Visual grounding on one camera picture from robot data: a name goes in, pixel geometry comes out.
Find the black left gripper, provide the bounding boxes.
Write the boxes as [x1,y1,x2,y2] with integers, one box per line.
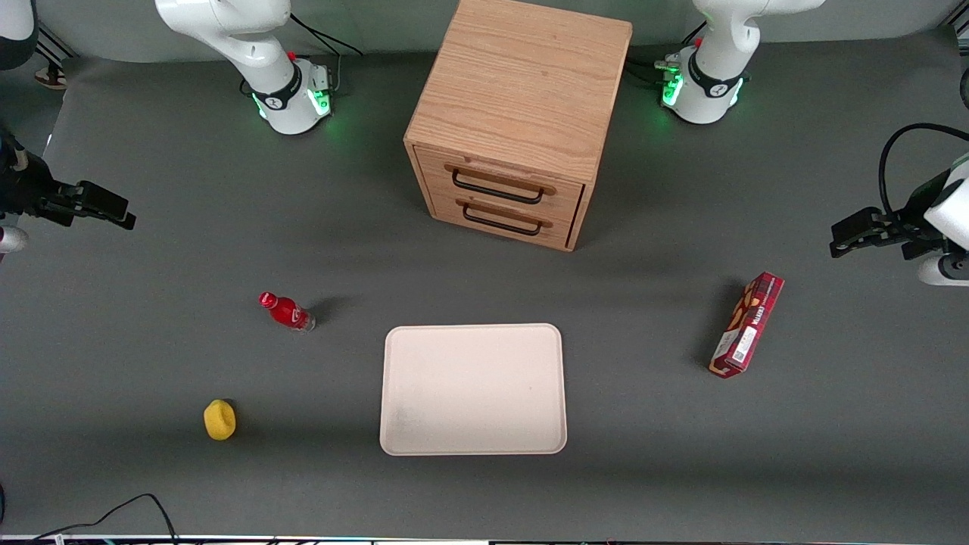
[830,206,949,262]

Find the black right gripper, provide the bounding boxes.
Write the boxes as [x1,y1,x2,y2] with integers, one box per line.
[0,136,138,231]

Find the wooden drawer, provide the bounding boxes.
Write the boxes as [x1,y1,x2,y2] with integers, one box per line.
[428,189,578,248]
[415,148,585,226]

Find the black metal drawer handle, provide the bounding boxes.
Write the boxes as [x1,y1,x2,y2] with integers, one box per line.
[444,163,557,206]
[456,198,553,237]

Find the wooden drawer cabinet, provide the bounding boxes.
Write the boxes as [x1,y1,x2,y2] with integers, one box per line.
[403,0,634,252]

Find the red snack box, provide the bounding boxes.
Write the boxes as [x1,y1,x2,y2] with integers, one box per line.
[709,272,785,379]

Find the dark gray table mat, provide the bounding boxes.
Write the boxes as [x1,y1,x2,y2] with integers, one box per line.
[0,30,969,540]

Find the red plastic bottle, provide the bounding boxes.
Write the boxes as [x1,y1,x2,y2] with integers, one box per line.
[259,291,316,332]

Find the yellow round fruit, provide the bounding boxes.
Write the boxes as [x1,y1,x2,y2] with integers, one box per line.
[203,399,237,441]

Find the beige plastic tray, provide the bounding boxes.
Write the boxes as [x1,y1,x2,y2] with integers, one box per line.
[379,323,568,456]

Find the black left arm wrist cable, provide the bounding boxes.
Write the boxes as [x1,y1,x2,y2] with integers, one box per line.
[878,123,969,222]

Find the black left base cables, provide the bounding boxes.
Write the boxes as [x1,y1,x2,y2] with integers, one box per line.
[625,23,709,89]

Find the thin black floor cable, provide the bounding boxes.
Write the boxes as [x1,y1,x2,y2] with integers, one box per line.
[30,494,179,545]

